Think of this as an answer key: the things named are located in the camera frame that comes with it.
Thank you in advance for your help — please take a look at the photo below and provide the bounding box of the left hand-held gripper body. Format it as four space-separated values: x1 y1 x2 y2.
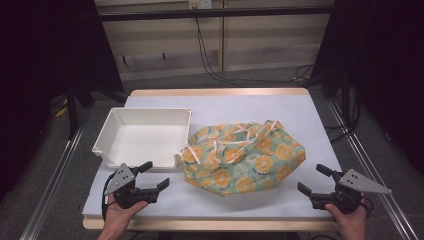
104 162 160 210

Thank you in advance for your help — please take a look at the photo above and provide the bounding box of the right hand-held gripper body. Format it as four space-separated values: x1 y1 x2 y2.
309 168 393 215

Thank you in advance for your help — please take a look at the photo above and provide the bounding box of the white plastic box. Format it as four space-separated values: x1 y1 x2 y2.
92 107 193 170

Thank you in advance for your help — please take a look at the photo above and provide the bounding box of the green orange-print cloth bag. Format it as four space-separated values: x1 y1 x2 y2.
180 119 307 197

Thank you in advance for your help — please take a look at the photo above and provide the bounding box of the person's left hand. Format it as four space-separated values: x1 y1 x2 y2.
100 194 150 235

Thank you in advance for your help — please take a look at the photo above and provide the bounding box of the person's right hand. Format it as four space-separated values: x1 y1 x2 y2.
324 195 372 240

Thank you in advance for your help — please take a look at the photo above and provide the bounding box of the black metal stand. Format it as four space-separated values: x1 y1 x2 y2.
308 64 362 132
65 79 128 140

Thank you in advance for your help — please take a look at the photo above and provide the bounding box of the black curtain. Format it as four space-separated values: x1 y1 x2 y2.
0 0 125 203
312 0 424 175

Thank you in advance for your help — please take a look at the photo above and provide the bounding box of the black horizontal metal bar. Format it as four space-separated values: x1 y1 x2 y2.
99 5 335 22

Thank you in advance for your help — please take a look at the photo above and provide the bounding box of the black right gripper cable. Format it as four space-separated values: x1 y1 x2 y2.
361 196 375 215

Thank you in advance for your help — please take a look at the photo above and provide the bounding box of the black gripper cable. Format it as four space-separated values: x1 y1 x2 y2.
361 196 375 215
101 172 117 222

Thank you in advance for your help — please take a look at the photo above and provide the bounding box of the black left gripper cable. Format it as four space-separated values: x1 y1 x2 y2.
101 172 117 222

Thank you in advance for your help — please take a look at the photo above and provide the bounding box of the silver floor rail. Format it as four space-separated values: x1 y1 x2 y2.
19 121 88 240
327 99 418 240

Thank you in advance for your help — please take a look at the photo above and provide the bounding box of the black floor cable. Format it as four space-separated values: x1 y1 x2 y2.
323 123 352 144

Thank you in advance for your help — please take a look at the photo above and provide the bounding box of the black wall cable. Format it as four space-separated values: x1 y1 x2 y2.
195 17 315 85

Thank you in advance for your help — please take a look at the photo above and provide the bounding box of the white wall socket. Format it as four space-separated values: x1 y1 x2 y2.
188 0 214 10

